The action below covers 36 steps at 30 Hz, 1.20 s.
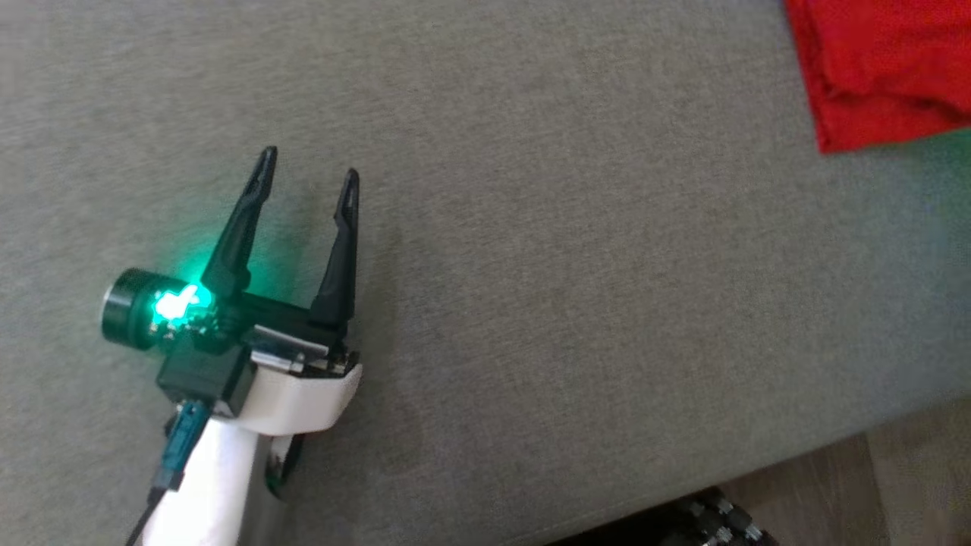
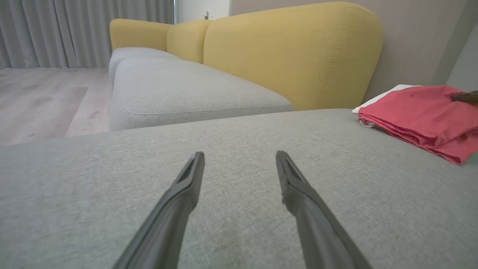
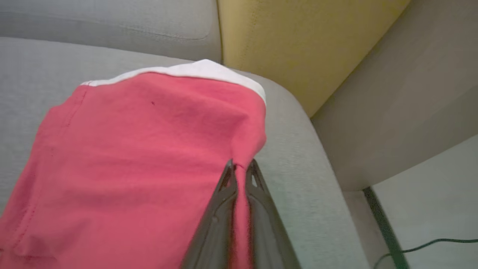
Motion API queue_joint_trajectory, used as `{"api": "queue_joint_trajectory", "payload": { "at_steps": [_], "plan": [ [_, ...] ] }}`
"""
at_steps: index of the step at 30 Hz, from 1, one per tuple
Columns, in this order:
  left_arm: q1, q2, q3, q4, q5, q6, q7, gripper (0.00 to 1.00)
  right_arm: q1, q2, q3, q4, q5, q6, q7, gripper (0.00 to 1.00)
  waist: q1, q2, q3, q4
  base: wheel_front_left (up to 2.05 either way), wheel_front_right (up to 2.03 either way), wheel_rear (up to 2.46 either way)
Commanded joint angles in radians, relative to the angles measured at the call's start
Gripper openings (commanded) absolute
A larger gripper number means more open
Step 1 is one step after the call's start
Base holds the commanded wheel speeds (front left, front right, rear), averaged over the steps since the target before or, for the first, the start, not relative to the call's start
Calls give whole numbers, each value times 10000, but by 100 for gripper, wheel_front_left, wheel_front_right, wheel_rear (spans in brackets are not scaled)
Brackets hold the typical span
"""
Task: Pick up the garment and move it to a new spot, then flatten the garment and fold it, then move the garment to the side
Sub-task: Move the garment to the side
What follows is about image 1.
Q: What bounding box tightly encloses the teal plug camera cable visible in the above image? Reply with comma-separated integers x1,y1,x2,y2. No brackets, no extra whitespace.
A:
125,400,209,546

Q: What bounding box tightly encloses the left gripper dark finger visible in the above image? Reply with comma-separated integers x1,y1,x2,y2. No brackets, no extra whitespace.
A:
200,146,278,300
310,168,361,334

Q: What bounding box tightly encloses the red and white shirt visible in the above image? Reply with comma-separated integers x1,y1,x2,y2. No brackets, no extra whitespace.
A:
783,0,971,155

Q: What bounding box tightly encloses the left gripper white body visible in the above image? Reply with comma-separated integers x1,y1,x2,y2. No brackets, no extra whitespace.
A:
220,292,363,437

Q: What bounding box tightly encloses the grey fabric sofa seat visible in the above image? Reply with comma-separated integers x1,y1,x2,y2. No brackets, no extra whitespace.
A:
0,0,971,546

